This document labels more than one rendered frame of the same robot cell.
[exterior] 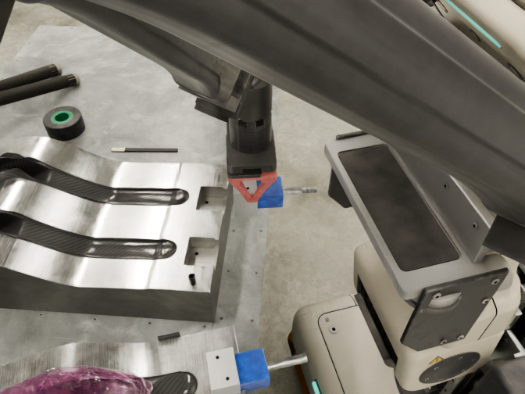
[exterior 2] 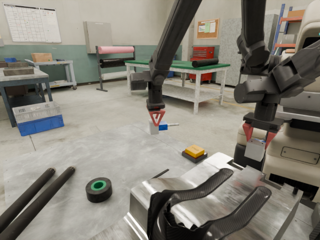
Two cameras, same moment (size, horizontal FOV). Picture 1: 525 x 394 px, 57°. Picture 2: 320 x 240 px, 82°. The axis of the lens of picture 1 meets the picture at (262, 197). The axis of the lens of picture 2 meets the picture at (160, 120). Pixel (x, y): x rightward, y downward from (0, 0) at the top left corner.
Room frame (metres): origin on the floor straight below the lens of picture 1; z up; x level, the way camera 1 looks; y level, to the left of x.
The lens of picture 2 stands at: (0.35, 0.62, 1.25)
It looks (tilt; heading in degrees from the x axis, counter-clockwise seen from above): 22 degrees down; 316
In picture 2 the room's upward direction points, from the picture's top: straight up
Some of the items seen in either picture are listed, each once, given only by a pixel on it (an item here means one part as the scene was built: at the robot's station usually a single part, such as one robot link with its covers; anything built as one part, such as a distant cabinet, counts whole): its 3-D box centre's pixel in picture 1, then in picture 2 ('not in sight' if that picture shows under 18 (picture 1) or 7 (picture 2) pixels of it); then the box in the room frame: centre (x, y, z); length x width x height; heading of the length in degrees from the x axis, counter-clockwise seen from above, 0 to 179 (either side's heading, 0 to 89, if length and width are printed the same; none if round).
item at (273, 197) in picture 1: (275, 191); (259, 144); (0.51, -0.02, 0.93); 0.13 x 0.05 x 0.05; 94
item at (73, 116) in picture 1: (64, 123); (99, 189); (0.82, 0.43, 0.82); 0.08 x 0.08 x 0.04
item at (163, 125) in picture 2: not in sight; (164, 125); (0.87, 0.09, 0.93); 0.13 x 0.05 x 0.05; 56
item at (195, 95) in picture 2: not in sight; (170, 78); (3.44, -2.74, 0.51); 2.40 x 1.13 x 1.02; 0
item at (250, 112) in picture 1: (245, 90); (267, 92); (0.51, 0.02, 1.12); 0.07 x 0.06 x 0.07; 57
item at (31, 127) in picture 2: not in sight; (40, 121); (3.71, 0.09, 0.11); 0.61 x 0.41 x 0.22; 86
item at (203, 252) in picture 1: (202, 258); (270, 186); (0.43, 0.09, 0.87); 0.05 x 0.05 x 0.04; 86
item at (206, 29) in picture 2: not in sight; (206, 29); (4.30, -5.46, 1.80); 0.90 x 0.03 x 0.60; 176
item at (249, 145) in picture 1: (250, 129); (265, 112); (0.50, 0.02, 1.06); 0.10 x 0.07 x 0.07; 4
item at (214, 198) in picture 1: (212, 205); (235, 168); (0.53, 0.08, 0.87); 0.05 x 0.05 x 0.04; 86
